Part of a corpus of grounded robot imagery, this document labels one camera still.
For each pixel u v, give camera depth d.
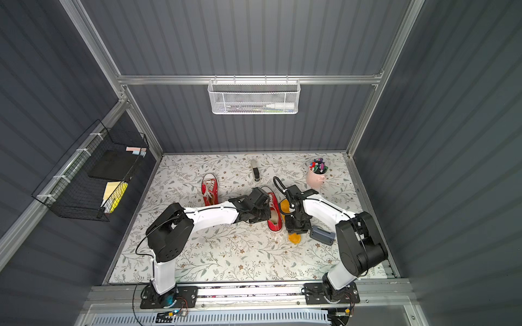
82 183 0.71
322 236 0.85
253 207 0.72
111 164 0.77
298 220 0.74
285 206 0.89
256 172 1.05
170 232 0.52
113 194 0.62
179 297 0.73
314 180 1.00
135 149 0.86
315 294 0.73
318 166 0.96
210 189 0.96
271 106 0.91
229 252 0.85
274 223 0.87
